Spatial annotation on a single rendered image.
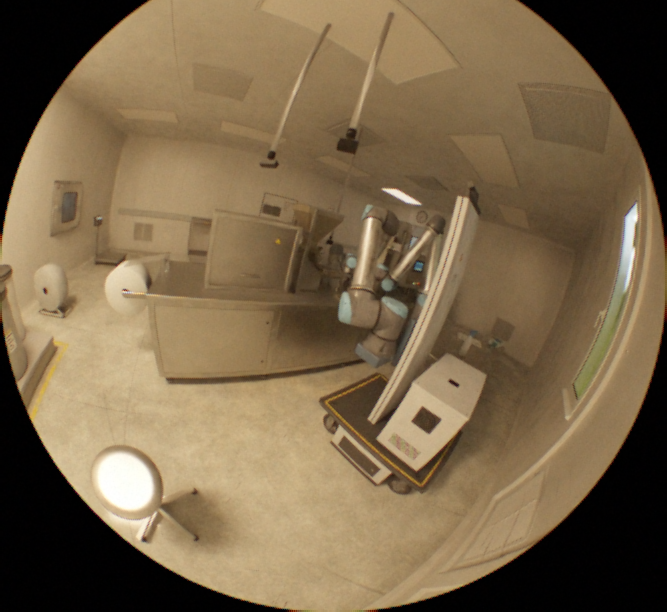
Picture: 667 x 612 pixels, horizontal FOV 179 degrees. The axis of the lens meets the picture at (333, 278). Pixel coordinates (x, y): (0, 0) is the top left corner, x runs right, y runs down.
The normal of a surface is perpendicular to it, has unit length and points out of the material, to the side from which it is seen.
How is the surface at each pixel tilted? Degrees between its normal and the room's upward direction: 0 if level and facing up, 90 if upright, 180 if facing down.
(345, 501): 0
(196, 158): 90
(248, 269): 90
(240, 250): 90
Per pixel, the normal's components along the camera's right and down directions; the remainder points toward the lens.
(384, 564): 0.26, -0.94
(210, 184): 0.52, 0.34
